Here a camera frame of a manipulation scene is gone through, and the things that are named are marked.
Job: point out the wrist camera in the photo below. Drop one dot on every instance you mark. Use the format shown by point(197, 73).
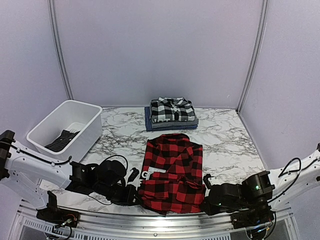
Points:
point(206, 180)
point(133, 175)

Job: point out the black white plaid folded shirt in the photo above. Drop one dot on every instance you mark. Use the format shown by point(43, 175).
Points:
point(166, 109)

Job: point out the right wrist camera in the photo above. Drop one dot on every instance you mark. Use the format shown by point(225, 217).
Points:
point(206, 180)

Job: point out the right wall aluminium profile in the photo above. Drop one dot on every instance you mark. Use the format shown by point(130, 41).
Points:
point(255, 54)

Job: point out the blue checked folded shirt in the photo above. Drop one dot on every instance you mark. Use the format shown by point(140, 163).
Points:
point(149, 127)

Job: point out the wall aluminium profile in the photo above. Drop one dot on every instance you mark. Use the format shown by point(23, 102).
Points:
point(255, 54)
point(58, 49)

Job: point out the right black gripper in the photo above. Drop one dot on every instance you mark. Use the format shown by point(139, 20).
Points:
point(211, 210)

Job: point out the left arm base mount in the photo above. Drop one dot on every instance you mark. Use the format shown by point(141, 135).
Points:
point(59, 217)

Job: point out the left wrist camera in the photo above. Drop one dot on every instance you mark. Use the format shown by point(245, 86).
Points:
point(133, 175)

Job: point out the white plastic bin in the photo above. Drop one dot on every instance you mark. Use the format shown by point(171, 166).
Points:
point(73, 116)

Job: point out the aluminium front frame rail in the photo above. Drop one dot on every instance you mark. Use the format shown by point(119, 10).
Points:
point(104, 226)

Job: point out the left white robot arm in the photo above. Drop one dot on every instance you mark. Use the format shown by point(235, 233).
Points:
point(18, 163)

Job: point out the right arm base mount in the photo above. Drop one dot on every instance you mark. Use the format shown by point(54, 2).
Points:
point(244, 219)

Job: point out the dark striped shirt in bin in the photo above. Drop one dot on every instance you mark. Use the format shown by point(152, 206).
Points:
point(62, 141)

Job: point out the red black plaid shirt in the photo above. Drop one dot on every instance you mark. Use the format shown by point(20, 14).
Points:
point(172, 175)

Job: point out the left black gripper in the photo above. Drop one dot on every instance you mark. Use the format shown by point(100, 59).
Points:
point(132, 193)

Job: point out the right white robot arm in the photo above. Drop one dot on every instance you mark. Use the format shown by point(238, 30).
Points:
point(266, 189)

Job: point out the left wall aluminium profile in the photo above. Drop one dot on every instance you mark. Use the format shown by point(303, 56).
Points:
point(58, 49)

